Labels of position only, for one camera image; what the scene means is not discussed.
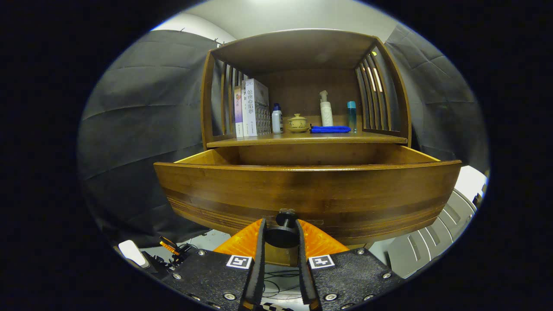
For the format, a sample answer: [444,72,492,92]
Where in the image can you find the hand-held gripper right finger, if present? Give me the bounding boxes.
[295,219,404,311]

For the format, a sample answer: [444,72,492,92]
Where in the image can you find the white plastic device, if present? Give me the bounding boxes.
[118,240,150,269]

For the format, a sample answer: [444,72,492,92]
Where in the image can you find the wooden countertop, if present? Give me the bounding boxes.
[207,130,408,148]

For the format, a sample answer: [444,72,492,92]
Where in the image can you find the thin purple book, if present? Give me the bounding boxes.
[234,86,245,138]

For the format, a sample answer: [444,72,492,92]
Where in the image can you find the white grey machine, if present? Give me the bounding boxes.
[369,165,489,279]

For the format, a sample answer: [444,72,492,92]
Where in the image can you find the thin black floor cables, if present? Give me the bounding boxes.
[264,268,303,298]

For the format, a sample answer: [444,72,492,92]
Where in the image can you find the orange black tool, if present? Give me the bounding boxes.
[159,235,193,266]

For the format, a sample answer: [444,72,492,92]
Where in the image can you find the white bottle blue cap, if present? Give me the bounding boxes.
[271,103,284,134]

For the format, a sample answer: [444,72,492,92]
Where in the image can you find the thick white patterned book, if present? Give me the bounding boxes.
[242,78,271,137]

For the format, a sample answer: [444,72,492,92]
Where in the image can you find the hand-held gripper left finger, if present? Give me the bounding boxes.
[162,218,267,311]

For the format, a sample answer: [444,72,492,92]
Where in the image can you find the yellow lidded teacup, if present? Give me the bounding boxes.
[287,114,310,133]

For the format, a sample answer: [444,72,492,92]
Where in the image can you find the white pump bottle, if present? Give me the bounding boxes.
[319,90,334,127]

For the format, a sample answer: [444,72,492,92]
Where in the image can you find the brown wooden drawer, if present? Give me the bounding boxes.
[153,144,463,249]

